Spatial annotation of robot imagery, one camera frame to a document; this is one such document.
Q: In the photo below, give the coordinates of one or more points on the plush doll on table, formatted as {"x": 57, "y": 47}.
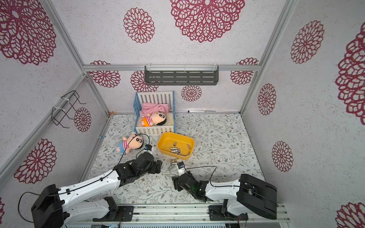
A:
{"x": 133, "y": 142}

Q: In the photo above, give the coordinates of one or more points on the black wire wall rack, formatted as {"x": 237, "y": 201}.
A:
{"x": 59, "y": 113}

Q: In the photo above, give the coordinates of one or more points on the plush doll in crib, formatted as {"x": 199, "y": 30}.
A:
{"x": 158, "y": 118}

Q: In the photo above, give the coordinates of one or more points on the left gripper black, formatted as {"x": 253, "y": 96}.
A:
{"x": 154, "y": 169}

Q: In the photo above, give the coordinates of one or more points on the pink blanket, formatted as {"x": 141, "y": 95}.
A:
{"x": 150, "y": 108}

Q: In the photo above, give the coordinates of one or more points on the yellow plastic storage box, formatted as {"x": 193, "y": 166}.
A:
{"x": 168, "y": 139}

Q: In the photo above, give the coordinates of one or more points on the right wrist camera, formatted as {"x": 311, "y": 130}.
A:
{"x": 181, "y": 168}

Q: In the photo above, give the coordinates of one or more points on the grey wall shelf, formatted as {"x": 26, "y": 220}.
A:
{"x": 184, "y": 77}

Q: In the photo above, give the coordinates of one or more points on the metal base rail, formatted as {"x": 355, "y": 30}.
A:
{"x": 181, "y": 216}

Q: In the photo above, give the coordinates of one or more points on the white and blue toy crib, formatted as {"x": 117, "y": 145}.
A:
{"x": 157, "y": 98}

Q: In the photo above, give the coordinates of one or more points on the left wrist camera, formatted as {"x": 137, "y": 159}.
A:
{"x": 148, "y": 147}

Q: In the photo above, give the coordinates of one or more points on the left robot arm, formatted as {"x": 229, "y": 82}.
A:
{"x": 56, "y": 207}

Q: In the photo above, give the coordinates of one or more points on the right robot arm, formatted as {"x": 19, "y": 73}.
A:
{"x": 239, "y": 196}

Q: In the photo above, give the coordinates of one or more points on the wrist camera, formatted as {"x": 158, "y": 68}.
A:
{"x": 148, "y": 147}
{"x": 181, "y": 168}

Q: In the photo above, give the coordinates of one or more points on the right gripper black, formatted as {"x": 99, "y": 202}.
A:
{"x": 177, "y": 182}

